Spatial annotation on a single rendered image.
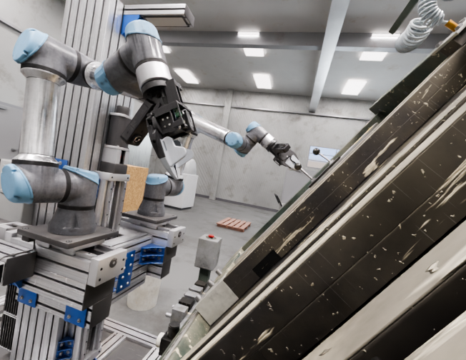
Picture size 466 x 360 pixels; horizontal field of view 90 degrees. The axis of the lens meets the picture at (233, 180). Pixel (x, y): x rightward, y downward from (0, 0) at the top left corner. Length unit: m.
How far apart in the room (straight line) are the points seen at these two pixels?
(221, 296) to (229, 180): 10.80
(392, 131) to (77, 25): 1.32
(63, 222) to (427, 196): 0.96
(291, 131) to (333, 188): 10.70
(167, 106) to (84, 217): 0.60
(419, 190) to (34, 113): 0.95
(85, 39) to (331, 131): 10.72
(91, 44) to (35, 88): 0.44
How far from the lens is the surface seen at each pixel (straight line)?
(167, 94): 0.56
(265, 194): 11.15
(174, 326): 0.97
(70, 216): 0.99
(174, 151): 0.52
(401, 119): 0.76
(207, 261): 1.49
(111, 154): 1.22
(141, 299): 2.48
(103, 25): 1.33
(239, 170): 11.39
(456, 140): 0.31
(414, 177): 0.29
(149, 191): 1.37
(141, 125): 0.58
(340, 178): 0.69
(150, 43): 0.62
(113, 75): 0.67
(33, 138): 0.94
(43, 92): 0.97
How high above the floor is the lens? 1.34
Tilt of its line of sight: 1 degrees down
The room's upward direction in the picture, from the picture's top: 10 degrees clockwise
